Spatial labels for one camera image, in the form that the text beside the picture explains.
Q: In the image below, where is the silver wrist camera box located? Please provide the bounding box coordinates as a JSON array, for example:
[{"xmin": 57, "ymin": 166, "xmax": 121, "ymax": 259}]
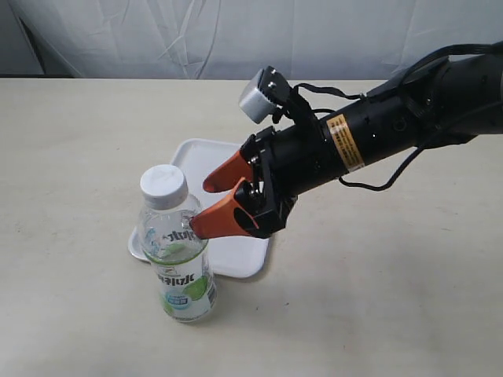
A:
[{"xmin": 238, "ymin": 66, "xmax": 291, "ymax": 124}]

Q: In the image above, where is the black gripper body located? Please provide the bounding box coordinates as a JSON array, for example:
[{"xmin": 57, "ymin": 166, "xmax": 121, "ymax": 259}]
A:
[{"xmin": 234, "ymin": 120, "xmax": 335, "ymax": 239}]

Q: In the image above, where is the white wrinkled backdrop cloth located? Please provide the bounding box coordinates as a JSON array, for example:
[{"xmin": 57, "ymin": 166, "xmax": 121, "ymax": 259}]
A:
[{"xmin": 1, "ymin": 1, "xmax": 502, "ymax": 80}]

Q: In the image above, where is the clear plastic bottle white cap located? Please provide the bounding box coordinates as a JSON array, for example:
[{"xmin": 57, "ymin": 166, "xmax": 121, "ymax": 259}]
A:
[{"xmin": 136, "ymin": 164, "xmax": 217, "ymax": 323}]

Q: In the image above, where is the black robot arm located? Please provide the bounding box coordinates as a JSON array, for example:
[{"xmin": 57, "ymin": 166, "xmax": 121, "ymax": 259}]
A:
[{"xmin": 190, "ymin": 42, "xmax": 502, "ymax": 240}]

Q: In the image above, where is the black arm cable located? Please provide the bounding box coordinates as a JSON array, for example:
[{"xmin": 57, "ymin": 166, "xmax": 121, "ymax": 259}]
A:
[{"xmin": 290, "ymin": 42, "xmax": 503, "ymax": 193}]

